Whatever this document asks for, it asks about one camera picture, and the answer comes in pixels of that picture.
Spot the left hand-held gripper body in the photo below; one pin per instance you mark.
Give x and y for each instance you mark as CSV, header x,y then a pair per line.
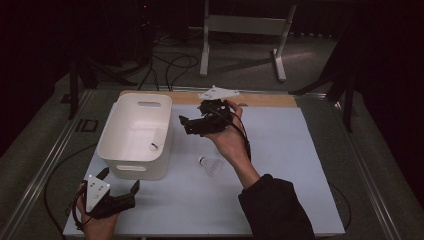
x,y
96,195

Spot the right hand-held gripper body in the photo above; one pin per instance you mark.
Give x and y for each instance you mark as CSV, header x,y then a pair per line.
x,y
215,118

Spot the white plastic storage bin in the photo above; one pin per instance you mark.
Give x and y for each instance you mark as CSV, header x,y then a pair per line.
x,y
116,116

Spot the person's right hand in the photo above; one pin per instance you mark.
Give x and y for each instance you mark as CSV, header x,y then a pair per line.
x,y
230,143

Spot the person's left hand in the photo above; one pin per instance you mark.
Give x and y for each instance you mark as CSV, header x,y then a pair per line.
x,y
98,228

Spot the pale blue table mat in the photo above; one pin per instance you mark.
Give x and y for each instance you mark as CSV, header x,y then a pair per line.
x,y
283,150

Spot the black tripod stand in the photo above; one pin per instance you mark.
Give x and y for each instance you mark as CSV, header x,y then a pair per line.
x,y
76,83

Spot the grey metal stand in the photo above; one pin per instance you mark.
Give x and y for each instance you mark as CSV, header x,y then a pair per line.
x,y
243,25

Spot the dark floor stand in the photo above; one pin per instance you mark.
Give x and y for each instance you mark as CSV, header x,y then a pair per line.
x,y
346,86

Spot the metal floor rail frame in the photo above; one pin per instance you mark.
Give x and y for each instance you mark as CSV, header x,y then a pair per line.
x,y
40,180

